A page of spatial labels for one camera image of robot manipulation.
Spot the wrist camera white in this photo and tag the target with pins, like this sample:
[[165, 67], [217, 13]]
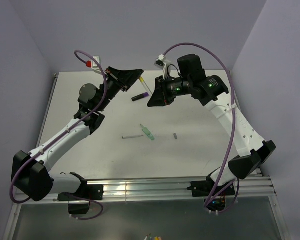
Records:
[[95, 64], [163, 64]]

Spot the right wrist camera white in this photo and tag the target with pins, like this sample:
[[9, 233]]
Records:
[[163, 64]]

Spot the black purple marker pen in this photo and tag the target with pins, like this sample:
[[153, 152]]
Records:
[[137, 97]]

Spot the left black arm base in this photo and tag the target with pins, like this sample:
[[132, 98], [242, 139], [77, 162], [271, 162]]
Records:
[[82, 197]]

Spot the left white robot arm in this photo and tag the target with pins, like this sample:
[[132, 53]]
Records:
[[31, 171]]

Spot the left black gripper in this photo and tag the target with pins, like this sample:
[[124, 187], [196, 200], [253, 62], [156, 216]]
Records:
[[124, 79]]

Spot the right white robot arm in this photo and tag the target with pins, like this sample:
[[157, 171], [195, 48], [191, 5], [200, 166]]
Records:
[[213, 94]]

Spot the white grey-tip pen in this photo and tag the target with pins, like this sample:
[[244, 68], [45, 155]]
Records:
[[132, 136]]

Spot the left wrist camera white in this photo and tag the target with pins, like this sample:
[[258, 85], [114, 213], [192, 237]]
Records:
[[95, 64]]

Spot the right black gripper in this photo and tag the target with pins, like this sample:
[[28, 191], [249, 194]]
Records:
[[161, 96]]

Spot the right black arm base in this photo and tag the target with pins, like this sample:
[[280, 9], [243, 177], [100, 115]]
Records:
[[203, 188]]

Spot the aluminium rail frame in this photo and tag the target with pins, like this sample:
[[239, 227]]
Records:
[[256, 207]]

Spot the green translucent marker pen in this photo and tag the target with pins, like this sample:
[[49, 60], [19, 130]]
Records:
[[147, 132]]

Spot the white yellow-tip pen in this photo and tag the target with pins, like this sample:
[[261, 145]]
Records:
[[146, 88]]

